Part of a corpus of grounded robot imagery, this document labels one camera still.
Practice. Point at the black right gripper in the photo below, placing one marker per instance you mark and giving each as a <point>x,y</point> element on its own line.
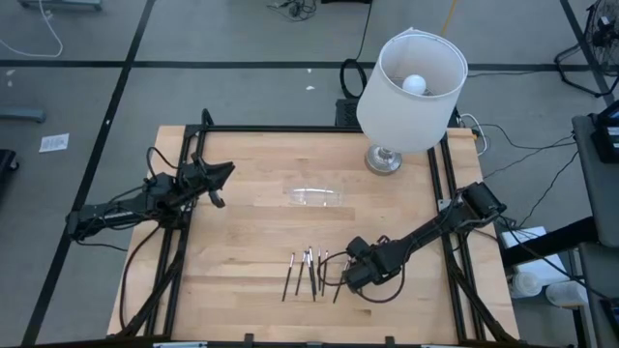
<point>374,258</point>

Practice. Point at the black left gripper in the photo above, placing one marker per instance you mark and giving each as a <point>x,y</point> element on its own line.
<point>193,181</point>

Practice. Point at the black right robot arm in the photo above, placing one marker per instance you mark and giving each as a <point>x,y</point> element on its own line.
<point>435,227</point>

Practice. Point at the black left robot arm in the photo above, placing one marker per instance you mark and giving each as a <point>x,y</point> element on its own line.
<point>116,212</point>

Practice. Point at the black table clamp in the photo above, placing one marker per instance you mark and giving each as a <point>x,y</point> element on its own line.
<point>389,340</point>
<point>248,339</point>

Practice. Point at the clear acrylic organizer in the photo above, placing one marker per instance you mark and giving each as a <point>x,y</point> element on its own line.
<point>314,197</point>

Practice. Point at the black power box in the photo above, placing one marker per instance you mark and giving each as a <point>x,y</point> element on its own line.
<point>347,113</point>

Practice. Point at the white shade silver table lamp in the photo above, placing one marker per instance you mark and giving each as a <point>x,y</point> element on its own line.
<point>401,116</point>

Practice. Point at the printed paper sheet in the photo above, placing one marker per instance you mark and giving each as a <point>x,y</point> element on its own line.
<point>54,143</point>

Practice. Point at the white paper roll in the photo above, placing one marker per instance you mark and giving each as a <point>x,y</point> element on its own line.
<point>526,284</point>
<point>566,294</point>

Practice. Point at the white box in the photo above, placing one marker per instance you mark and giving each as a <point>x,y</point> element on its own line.
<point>532,261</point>

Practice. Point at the black desk beam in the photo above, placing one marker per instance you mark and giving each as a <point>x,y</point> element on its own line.
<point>546,244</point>

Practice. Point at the white light bulb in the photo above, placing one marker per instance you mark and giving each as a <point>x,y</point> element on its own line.
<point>414,84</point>

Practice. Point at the grey furniture foot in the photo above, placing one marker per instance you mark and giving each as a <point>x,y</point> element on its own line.
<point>21,115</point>
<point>60,4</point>

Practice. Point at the grey side desk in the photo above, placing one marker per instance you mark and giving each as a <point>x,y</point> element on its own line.
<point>599,193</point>

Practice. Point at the black floor fan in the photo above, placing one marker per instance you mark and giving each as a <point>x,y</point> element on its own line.
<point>602,34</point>

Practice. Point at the black aluminium frame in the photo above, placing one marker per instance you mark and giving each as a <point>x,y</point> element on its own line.
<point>290,128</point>

